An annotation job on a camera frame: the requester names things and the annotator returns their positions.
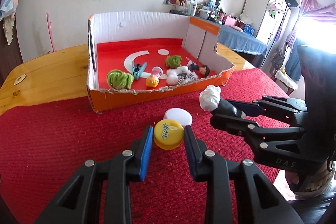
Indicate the black white cloth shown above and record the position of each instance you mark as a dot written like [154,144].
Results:
[210,100]

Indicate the teal plastic clip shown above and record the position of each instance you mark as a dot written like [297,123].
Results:
[137,70]

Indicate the white fluffy star plush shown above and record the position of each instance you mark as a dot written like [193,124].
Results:
[180,75]

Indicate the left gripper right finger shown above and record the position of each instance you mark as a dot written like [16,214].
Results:
[257,200]

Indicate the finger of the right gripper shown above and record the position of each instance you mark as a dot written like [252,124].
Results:
[240,109]
[231,125]

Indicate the yellow round cap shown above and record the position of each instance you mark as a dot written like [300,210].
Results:
[168,134]

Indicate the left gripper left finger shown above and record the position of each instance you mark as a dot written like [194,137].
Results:
[101,188]

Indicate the green scrunchie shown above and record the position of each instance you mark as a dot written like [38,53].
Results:
[117,79]
[173,62]

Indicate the pink stick by wall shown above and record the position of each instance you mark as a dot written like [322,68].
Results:
[49,25]

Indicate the blue black figurine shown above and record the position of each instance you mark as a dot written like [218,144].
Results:
[202,70]

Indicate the white round container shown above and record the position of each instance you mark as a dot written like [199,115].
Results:
[179,115]

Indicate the white wardrobe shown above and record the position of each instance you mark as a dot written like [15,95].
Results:
[265,17]

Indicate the side table blue cloth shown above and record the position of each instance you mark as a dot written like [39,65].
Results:
[246,45]

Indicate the pink yellow doll figure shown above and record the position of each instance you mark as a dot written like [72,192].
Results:
[153,80]

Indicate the small cream tag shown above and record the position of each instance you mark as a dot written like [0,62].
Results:
[19,79]

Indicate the orange cardboard box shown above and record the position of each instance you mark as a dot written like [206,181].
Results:
[120,40]

